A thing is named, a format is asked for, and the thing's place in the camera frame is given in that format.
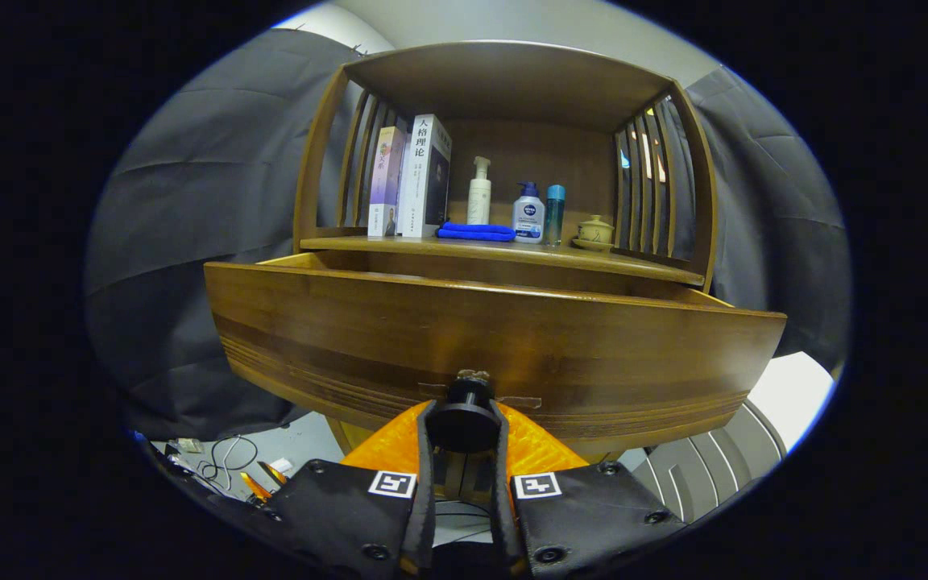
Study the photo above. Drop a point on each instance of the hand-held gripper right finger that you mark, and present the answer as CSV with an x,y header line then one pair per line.
x,y
503,499

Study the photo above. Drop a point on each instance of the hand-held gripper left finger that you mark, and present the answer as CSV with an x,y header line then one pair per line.
x,y
424,499

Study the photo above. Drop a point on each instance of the wooden drawer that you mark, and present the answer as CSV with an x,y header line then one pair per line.
x,y
432,338

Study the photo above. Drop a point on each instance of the wooden countertop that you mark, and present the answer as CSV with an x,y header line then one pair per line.
x,y
561,254

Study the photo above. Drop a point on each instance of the wooden cabinet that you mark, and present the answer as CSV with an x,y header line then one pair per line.
x,y
528,153

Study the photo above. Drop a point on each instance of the grey ribbed panel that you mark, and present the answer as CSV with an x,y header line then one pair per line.
x,y
706,475

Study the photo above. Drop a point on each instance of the blue folded cloth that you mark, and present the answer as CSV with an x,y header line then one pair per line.
x,y
476,233

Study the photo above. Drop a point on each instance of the ceramic lidded teacup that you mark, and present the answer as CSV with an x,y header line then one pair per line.
x,y
595,234

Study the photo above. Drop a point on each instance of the white bottle with blue cap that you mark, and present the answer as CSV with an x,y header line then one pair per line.
x,y
528,217

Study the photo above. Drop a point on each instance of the teal slim bottle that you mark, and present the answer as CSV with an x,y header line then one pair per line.
x,y
555,217

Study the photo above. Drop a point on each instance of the white pump bottle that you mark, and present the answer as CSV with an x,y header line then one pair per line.
x,y
478,201

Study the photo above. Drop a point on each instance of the white flat sheet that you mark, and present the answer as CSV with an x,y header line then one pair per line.
x,y
794,395

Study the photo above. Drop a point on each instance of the white book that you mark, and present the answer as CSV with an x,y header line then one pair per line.
x,y
416,185

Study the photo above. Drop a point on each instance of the purple book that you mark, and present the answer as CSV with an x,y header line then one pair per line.
x,y
386,177

